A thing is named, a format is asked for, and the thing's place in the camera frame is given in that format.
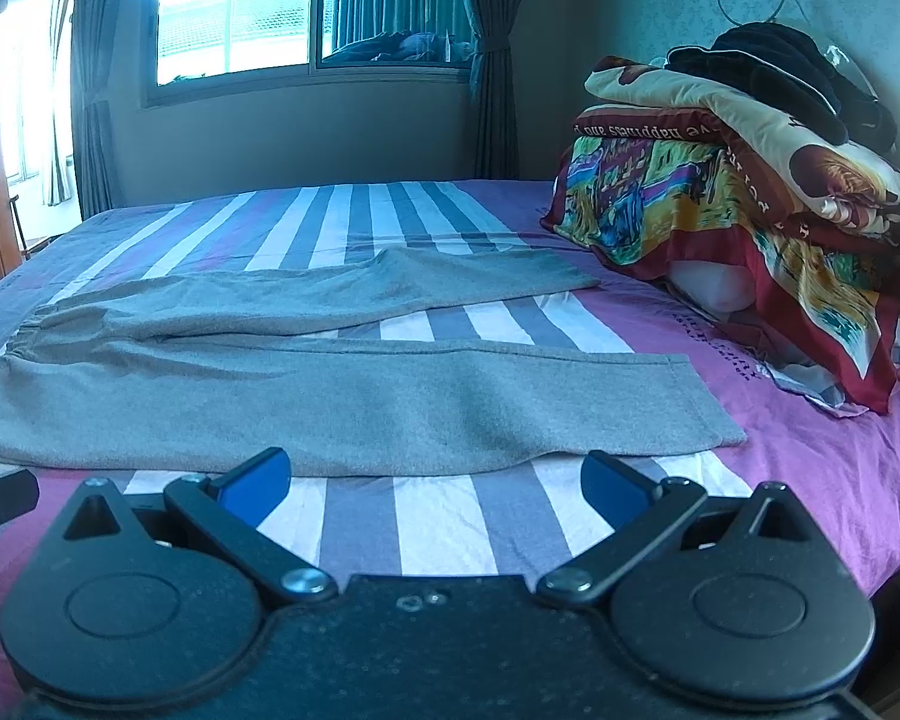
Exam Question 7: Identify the striped purple bed sheet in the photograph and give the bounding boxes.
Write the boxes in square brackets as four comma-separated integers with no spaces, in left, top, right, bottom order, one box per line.
[0,177,900,714]

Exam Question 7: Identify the grey sweatpants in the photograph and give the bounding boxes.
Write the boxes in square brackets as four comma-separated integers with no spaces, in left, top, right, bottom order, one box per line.
[0,247,745,478]

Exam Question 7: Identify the window with frame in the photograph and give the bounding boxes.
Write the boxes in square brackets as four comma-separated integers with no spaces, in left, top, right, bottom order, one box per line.
[144,0,475,104]

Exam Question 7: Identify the white pillow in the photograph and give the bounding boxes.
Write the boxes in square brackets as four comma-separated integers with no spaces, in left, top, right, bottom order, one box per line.
[668,260,756,314]

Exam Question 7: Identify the clothes on window sill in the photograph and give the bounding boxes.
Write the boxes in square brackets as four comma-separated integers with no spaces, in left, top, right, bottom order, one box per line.
[322,31,475,67]

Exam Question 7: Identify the colourful folded blanket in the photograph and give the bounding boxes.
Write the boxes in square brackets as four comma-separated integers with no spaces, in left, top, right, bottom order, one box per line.
[541,104,900,413]

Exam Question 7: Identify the dark teal right curtain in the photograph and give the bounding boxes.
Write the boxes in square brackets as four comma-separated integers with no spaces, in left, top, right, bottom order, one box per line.
[463,0,521,179]

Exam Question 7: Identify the black garment on pile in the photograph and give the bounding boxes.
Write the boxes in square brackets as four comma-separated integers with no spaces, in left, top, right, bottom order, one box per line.
[667,23,898,154]

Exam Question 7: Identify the cream patterned folded blanket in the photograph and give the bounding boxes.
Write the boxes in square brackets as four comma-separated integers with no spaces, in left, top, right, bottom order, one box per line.
[585,57,900,239]

